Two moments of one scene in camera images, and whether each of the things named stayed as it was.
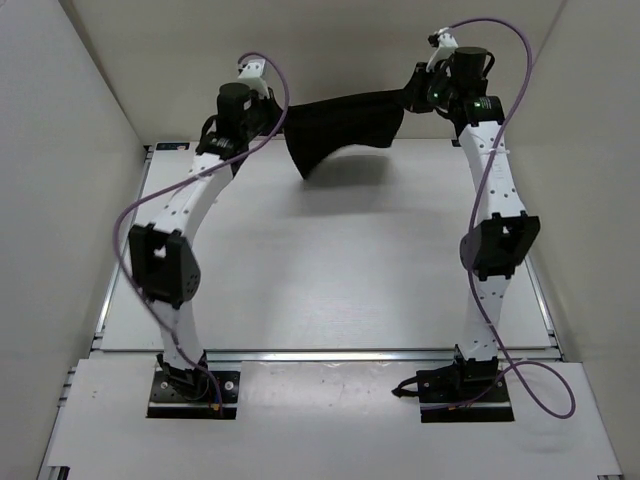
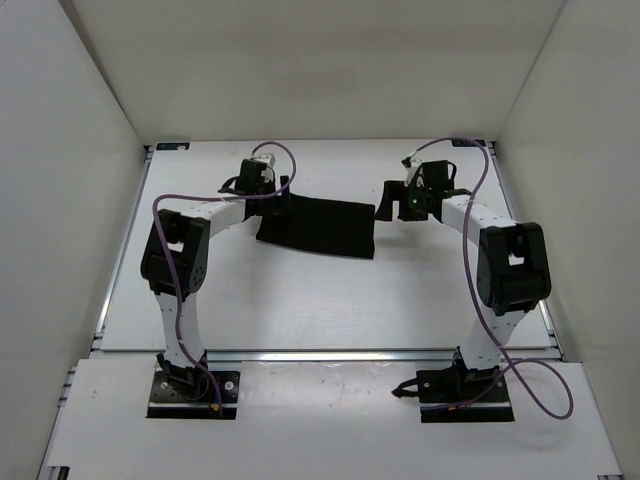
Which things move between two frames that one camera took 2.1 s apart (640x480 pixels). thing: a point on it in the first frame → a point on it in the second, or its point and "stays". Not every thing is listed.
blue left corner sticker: [172, 146] stays
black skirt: [314, 129] → [321, 225]
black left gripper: [274, 107] → [284, 182]
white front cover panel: [330, 420] stays
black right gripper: [421, 80] → [396, 191]
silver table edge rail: [316, 356] stays
